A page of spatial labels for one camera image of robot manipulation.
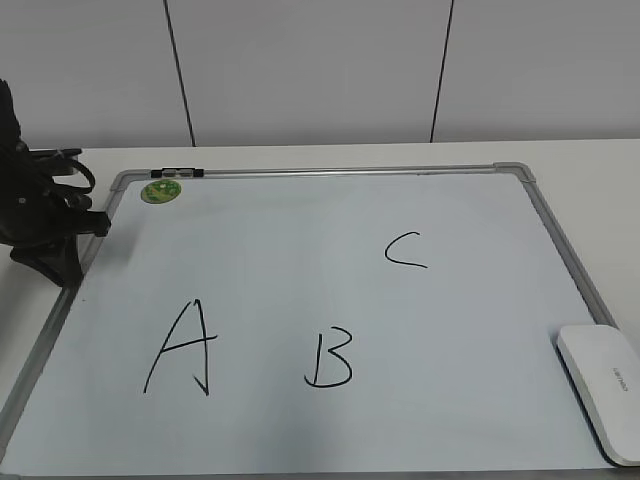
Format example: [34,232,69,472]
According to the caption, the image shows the white rectangular board eraser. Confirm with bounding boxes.
[556,325,639,467]

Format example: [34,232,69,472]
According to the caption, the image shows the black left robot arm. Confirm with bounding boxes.
[1,81,111,288]

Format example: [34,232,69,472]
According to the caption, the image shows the black cables on left gripper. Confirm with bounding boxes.
[24,147,97,211]

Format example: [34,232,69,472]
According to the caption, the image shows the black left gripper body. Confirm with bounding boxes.
[1,142,83,247]

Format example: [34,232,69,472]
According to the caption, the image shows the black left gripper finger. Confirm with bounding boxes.
[70,211,110,238]
[10,235,83,288]

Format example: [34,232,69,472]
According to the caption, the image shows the white board with grey frame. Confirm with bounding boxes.
[1,163,639,479]

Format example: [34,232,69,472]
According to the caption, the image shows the round green magnet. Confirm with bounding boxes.
[140,179,182,205]

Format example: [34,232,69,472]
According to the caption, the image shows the black and silver frame clip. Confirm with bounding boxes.
[150,168,205,179]

